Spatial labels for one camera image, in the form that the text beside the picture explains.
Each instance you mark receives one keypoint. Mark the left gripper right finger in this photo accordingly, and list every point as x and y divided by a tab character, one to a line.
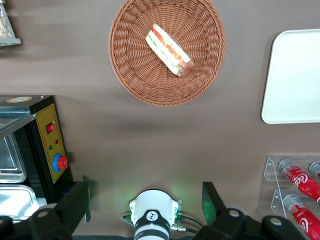
220	220

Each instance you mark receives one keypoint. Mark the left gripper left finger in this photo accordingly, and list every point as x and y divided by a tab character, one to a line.
67	212

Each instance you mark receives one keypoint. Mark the triangle sandwich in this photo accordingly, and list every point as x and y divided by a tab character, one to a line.
167	48

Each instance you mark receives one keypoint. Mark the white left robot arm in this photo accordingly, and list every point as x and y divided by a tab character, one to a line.
152	202

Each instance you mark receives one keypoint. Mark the brown round wicker basket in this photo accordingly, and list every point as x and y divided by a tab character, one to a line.
140	75

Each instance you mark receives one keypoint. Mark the cream plastic tray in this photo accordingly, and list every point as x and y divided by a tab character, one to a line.
292	80

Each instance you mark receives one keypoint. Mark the grey snack tray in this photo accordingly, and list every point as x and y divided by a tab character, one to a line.
10	42

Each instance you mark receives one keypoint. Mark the steel food warmer pan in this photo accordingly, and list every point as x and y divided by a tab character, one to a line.
17	202
10	160

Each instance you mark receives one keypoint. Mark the clear acrylic bottle rack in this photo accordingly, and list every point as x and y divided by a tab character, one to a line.
271	172

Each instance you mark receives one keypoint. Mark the red cola bottle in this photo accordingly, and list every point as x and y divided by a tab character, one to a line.
300	180
303	220
315	170

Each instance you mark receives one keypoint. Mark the black food warmer yellow panel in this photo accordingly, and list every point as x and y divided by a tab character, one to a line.
47	130

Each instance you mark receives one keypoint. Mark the clear bag of snacks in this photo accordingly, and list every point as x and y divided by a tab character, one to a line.
5	25

